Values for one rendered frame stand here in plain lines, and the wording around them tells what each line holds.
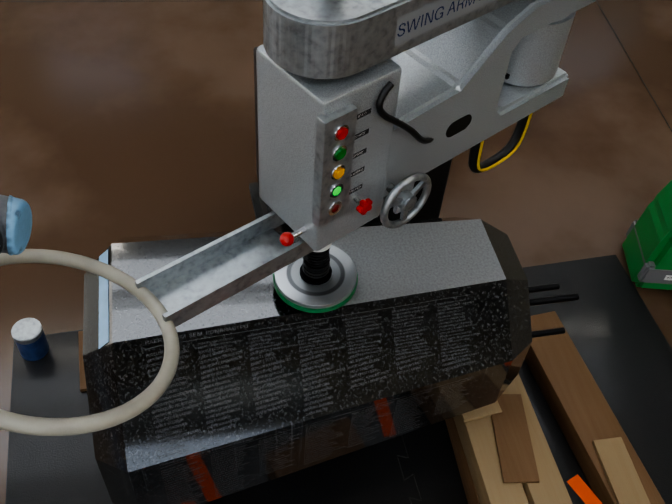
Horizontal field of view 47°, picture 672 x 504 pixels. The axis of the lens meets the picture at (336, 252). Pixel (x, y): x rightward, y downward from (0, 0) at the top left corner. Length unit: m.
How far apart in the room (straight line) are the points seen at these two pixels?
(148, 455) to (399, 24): 1.21
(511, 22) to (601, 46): 2.89
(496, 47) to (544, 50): 0.24
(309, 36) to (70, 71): 2.89
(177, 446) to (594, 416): 1.45
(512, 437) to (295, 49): 1.54
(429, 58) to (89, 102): 2.43
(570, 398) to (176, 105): 2.26
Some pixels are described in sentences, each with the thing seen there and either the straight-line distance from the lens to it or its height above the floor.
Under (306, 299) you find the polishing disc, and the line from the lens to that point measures 1.95.
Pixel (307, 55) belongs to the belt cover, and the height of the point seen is 1.60.
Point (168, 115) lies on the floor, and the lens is 3.84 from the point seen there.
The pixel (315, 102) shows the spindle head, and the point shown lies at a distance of 1.46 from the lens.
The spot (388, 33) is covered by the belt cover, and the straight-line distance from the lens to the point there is 1.46.
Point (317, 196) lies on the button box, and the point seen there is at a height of 1.30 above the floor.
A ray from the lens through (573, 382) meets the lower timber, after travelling 2.88.
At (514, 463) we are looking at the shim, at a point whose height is 0.24.
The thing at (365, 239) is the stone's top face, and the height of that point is 0.80.
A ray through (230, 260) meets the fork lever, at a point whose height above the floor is 1.06.
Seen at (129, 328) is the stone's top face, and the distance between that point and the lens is 2.00.
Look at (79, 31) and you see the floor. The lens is 4.47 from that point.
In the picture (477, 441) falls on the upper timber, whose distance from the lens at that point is 2.53.
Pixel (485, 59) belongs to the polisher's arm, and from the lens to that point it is 1.79.
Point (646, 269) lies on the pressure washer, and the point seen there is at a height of 0.14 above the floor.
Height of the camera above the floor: 2.41
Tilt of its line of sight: 49 degrees down
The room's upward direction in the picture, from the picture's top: 5 degrees clockwise
